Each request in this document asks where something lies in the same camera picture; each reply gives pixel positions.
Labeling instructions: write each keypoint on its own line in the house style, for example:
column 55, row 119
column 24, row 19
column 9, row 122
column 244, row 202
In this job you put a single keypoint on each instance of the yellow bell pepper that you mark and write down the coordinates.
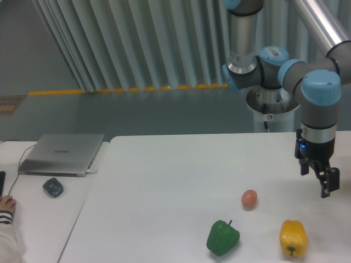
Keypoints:
column 293, row 238

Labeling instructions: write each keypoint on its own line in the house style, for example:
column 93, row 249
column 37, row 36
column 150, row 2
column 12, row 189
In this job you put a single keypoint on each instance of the silver closed laptop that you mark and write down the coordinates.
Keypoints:
column 62, row 155

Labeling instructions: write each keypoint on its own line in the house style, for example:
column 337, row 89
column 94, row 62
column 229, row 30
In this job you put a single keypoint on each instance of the black keyboard edge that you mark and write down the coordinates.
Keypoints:
column 2, row 181

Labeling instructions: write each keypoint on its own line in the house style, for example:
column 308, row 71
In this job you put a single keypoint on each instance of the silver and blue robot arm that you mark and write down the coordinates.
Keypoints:
column 281, row 82

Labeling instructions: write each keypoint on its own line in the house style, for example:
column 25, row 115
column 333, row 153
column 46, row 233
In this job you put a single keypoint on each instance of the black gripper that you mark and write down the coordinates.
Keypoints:
column 315, row 147

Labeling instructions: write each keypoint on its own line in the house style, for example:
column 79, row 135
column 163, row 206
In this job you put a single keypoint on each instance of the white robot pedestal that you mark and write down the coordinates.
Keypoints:
column 272, row 117

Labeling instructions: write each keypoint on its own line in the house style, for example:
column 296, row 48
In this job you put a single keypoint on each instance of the brown egg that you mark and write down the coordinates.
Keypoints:
column 249, row 199

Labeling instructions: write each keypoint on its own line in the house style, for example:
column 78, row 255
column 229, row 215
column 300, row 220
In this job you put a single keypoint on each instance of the white sleeved forearm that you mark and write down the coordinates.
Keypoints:
column 10, row 251

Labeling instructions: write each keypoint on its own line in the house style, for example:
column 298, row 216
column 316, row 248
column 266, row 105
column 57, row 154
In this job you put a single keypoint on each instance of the person's hand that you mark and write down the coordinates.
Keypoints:
column 7, row 204

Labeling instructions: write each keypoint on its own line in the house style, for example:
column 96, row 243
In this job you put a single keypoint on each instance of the dark grey computer mouse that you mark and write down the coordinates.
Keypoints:
column 53, row 187

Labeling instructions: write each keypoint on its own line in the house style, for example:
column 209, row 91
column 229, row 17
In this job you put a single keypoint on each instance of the green bell pepper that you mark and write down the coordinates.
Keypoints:
column 222, row 238

